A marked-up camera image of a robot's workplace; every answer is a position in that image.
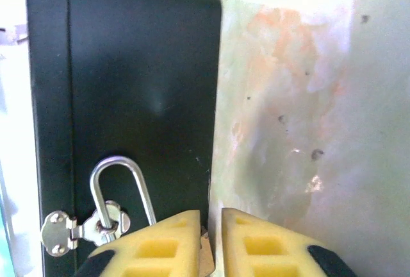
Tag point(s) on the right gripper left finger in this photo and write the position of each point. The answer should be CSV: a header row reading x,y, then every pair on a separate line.
x,y
153,251

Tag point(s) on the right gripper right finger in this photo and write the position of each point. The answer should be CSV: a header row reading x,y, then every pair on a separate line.
x,y
266,251

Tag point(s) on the starry night metal box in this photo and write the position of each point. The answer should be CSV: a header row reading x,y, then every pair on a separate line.
x,y
141,81

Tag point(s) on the brass padlock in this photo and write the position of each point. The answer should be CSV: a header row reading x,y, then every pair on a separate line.
x,y
96,181

